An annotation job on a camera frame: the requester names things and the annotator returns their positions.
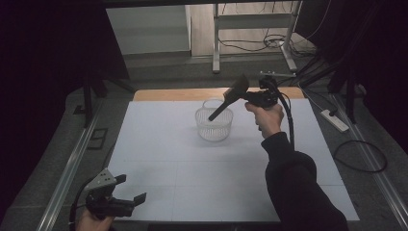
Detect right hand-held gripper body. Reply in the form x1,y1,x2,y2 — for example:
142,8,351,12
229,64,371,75
248,70,296,109

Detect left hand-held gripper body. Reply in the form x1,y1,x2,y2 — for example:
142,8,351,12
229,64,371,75
84,167,136,220

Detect black spatula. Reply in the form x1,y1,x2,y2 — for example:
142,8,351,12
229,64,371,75
207,73,250,122

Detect white plastic basket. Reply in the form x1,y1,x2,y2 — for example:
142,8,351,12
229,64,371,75
194,98,234,142

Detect person's right hand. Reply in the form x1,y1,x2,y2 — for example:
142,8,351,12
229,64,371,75
244,101,286,140

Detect person's left hand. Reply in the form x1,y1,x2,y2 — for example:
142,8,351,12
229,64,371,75
75,208,116,231

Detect white table mat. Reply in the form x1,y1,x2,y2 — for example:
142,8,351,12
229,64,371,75
107,98,360,223

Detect white power strip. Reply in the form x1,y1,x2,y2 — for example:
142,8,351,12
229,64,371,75
320,109,350,133

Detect white metal stand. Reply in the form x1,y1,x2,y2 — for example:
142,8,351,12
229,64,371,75
212,0,303,74

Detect black tripod stand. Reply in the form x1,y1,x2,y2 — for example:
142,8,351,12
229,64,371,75
80,71,136,129

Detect black stand with legs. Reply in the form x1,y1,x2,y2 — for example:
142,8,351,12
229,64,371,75
301,54,369,125

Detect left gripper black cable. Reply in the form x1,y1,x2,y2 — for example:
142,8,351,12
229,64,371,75
68,175,98,231

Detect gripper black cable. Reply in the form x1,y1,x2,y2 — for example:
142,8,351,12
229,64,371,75
68,175,98,231
268,80,296,151

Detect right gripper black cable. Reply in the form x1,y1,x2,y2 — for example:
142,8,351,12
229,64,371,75
268,80,296,151

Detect black rectangular frame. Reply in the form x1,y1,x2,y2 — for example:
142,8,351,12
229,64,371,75
87,128,109,151

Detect aluminium floor rail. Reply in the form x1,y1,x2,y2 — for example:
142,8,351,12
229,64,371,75
36,102,102,231
331,94,408,230

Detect tangled black floor cables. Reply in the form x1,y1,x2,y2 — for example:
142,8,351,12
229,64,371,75
217,30,317,60

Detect white wall panel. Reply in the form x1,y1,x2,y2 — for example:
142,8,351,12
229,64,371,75
105,5,192,56

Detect looped black cable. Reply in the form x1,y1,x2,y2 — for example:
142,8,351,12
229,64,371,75
332,140,388,174

